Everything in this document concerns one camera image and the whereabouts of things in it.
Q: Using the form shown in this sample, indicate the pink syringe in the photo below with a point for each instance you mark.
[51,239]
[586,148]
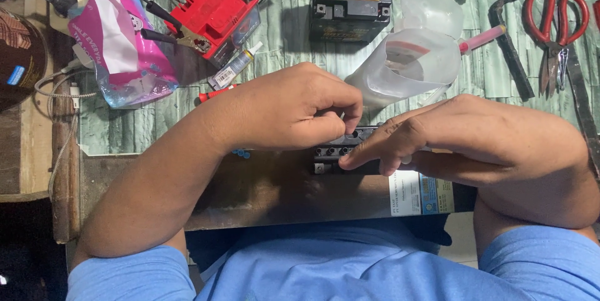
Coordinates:
[483,38]

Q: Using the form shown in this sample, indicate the white labelled carton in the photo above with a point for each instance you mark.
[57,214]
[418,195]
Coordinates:
[417,195]

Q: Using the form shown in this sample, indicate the small glue tube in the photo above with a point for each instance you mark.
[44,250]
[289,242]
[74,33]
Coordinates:
[234,67]

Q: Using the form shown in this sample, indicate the person's right hand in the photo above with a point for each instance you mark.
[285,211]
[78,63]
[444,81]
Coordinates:
[459,137]

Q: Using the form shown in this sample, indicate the red screwdriver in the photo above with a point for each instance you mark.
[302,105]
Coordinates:
[215,93]

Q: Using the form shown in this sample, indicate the cut clear plastic jug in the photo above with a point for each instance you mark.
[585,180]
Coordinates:
[412,62]

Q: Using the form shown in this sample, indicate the round brown tin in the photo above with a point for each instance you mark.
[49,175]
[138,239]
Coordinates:
[18,57]

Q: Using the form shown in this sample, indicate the small black battery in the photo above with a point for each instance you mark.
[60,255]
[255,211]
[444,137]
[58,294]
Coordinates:
[328,160]

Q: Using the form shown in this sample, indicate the clear plastic bottle piece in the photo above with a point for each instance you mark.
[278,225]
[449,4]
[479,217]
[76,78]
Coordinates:
[431,8]

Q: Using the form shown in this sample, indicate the long dark metal strip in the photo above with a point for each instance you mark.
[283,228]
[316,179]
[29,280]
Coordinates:
[583,104]

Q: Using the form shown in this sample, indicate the white charger adapter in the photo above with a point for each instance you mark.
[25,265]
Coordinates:
[82,55]

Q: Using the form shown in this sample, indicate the person's left hand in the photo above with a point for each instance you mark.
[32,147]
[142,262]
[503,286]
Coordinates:
[281,109]

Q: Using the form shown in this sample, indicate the blue caps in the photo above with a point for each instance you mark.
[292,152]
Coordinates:
[241,154]

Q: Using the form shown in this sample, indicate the pink plastic bag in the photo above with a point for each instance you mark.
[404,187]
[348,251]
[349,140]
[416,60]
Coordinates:
[140,71]

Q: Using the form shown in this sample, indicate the red battery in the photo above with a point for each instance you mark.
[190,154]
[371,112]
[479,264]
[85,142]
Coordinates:
[215,10]

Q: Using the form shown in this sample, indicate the black battery with gold label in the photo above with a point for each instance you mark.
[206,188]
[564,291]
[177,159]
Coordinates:
[349,8]

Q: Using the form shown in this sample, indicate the person's blue shirt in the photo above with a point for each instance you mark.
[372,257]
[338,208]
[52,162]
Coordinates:
[351,273]

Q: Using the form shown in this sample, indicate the black bent metal bar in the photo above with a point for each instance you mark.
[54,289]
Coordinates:
[513,57]

